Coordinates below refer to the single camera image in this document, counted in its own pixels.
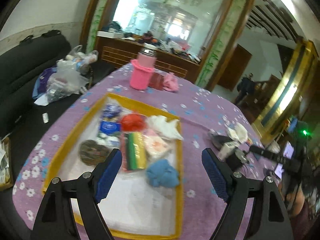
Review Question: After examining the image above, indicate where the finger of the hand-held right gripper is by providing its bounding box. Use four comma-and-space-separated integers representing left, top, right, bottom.
249, 145, 285, 162

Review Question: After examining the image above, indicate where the bottle in pink knitted sleeve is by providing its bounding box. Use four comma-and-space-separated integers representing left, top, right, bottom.
129, 44, 158, 91

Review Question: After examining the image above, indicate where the bamboo wall decoration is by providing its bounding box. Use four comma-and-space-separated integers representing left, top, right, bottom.
195, 0, 242, 87

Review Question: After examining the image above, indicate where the brown knitted hat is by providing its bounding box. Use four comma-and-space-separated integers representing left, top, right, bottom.
79, 139, 108, 167

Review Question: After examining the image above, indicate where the orange plastic bag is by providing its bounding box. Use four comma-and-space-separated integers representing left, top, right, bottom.
120, 113, 147, 132

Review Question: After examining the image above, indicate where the black pouch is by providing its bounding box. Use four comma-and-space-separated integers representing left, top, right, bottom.
208, 134, 233, 148

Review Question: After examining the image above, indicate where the wooden cabinet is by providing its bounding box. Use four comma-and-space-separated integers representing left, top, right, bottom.
96, 31, 201, 83

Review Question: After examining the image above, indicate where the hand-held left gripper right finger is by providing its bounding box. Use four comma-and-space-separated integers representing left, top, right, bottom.
201, 148, 295, 240

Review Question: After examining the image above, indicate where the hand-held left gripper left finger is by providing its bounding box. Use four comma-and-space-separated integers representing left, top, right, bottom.
30, 148, 123, 240

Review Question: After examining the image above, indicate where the person's right forearm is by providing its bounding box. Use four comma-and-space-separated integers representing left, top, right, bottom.
280, 176, 308, 217

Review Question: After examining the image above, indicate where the wooden door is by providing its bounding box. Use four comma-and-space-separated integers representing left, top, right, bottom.
217, 43, 252, 92

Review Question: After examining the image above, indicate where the colourful sponge packet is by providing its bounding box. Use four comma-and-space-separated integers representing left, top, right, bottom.
119, 132, 148, 172

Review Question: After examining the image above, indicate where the pink cloth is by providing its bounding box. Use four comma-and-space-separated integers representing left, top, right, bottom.
162, 72, 180, 92

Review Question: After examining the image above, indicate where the golden pillar frame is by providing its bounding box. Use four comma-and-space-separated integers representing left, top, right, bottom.
252, 39, 318, 143

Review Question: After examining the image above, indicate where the white floral tissue pack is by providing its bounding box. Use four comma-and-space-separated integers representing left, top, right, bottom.
218, 141, 241, 161

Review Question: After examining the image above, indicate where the small white tissue pack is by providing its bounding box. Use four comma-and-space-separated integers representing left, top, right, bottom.
144, 132, 173, 161

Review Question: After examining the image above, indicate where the wooden stair railing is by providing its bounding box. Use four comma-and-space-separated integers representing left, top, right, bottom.
249, 74, 283, 111

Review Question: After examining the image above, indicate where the blue floral tissue pack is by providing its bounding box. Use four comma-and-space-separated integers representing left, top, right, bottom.
97, 120, 122, 145

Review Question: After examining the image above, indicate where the purple floral tablecloth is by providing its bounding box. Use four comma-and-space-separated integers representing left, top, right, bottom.
12, 62, 283, 240

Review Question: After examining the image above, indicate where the black sofa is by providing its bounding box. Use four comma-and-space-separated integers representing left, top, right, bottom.
0, 31, 118, 240

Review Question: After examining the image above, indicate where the clutter of items on cabinet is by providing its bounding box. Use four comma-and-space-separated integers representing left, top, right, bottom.
101, 21, 201, 64

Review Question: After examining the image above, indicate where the black electric motor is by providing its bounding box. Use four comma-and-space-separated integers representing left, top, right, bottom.
227, 149, 251, 171

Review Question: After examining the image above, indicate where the red packet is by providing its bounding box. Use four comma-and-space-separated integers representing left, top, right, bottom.
149, 71, 167, 91

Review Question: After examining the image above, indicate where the glass partition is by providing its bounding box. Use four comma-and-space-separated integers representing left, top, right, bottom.
110, 0, 240, 60

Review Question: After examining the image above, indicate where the yellow cardboard box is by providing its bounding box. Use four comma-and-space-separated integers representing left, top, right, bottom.
41, 92, 184, 238

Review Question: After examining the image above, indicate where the clear bag of bottles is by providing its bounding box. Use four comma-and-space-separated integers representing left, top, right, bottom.
66, 44, 99, 75

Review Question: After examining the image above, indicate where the white plastic bag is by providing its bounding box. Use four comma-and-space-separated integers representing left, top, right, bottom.
46, 59, 88, 103

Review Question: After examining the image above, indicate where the purple blue cloth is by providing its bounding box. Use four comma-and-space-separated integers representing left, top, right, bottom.
32, 67, 58, 100

